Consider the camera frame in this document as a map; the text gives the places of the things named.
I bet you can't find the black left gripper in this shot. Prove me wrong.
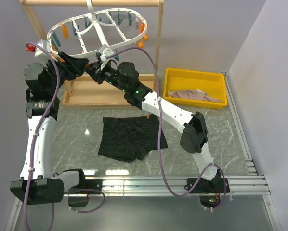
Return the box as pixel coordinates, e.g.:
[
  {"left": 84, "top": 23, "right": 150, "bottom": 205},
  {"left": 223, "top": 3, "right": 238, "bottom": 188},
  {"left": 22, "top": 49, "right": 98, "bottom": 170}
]
[{"left": 45, "top": 51, "right": 89, "bottom": 94}]

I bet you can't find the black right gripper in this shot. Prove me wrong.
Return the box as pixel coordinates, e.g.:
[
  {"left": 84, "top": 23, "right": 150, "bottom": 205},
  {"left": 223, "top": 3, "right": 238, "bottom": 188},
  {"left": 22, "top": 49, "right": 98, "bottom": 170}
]
[{"left": 84, "top": 62, "right": 128, "bottom": 94}]

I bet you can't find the white oval clip hanger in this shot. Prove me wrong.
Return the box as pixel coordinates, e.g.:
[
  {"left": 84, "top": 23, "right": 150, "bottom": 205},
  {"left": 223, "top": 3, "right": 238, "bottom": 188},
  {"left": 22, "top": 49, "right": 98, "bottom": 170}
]
[{"left": 47, "top": 0, "right": 148, "bottom": 58}]

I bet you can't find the black striped underwear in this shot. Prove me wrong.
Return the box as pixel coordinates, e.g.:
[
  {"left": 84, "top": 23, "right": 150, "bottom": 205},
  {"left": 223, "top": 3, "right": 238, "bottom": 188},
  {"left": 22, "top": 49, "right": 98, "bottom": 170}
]
[{"left": 98, "top": 114, "right": 159, "bottom": 163}]

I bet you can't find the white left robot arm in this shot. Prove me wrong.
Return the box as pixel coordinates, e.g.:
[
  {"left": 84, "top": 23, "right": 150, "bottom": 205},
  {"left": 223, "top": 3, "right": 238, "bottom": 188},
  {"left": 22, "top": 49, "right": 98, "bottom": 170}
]
[{"left": 10, "top": 52, "right": 89, "bottom": 205}]

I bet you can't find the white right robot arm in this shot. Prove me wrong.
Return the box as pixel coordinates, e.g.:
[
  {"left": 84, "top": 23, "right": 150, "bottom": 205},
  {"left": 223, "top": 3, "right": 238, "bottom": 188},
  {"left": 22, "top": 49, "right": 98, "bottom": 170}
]
[{"left": 85, "top": 61, "right": 226, "bottom": 193}]

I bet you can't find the wooden hanger rack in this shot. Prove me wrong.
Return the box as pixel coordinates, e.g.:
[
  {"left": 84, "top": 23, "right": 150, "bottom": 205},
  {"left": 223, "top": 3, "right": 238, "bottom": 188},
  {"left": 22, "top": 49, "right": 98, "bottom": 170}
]
[{"left": 21, "top": 0, "right": 163, "bottom": 116}]

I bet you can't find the pink folded cloth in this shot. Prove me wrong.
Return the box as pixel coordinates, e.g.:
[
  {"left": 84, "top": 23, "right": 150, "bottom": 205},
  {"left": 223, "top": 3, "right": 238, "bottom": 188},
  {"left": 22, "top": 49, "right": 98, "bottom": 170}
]
[{"left": 167, "top": 89, "right": 221, "bottom": 103}]

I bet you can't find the yellow plastic tray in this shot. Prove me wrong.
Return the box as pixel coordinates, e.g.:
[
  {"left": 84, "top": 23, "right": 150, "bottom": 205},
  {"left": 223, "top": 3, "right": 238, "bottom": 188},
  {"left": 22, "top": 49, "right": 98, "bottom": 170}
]
[{"left": 163, "top": 68, "right": 228, "bottom": 109}]

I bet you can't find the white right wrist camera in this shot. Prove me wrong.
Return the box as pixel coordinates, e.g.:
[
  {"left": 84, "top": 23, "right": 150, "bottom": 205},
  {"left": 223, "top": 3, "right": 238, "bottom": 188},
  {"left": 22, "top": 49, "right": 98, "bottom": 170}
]
[{"left": 95, "top": 44, "right": 114, "bottom": 70}]

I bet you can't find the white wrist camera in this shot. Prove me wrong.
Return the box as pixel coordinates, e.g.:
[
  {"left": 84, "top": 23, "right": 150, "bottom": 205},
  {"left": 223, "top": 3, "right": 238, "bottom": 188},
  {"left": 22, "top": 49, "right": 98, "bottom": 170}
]
[
  {"left": 95, "top": 44, "right": 114, "bottom": 70},
  {"left": 26, "top": 39, "right": 58, "bottom": 63}
]

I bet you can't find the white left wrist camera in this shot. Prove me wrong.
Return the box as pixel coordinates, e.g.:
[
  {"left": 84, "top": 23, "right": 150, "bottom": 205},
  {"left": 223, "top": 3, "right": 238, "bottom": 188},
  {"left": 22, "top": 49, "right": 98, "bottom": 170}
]
[{"left": 26, "top": 39, "right": 58, "bottom": 63}]

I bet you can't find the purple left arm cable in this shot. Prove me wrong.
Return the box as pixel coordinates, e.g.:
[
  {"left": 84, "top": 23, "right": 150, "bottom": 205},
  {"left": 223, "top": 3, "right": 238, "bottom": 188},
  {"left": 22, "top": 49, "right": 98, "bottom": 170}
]
[{"left": 22, "top": 42, "right": 105, "bottom": 231}]

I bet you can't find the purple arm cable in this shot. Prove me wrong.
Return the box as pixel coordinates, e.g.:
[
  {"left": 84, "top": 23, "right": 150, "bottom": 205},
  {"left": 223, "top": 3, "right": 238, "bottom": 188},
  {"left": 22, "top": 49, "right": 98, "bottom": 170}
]
[
  {"left": 22, "top": 42, "right": 105, "bottom": 231},
  {"left": 105, "top": 46, "right": 227, "bottom": 209}
]

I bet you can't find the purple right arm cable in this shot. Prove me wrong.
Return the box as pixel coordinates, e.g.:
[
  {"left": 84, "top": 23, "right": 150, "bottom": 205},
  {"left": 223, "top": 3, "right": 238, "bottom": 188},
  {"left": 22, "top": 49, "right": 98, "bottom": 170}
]
[{"left": 105, "top": 46, "right": 227, "bottom": 209}]

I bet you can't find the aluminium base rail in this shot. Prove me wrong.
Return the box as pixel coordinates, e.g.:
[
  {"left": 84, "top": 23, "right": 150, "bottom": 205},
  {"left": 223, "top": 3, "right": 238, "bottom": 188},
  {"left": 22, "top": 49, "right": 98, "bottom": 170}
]
[{"left": 62, "top": 175, "right": 271, "bottom": 197}]

